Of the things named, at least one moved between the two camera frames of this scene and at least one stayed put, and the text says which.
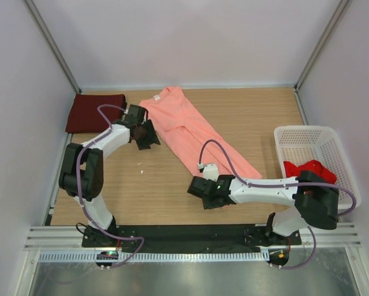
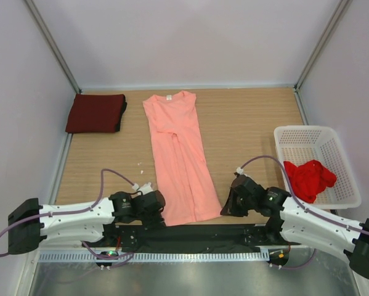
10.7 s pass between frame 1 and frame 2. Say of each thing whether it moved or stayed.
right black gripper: moved
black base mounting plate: stayed
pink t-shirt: moved
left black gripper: moved
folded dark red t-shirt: stayed
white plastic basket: stayed
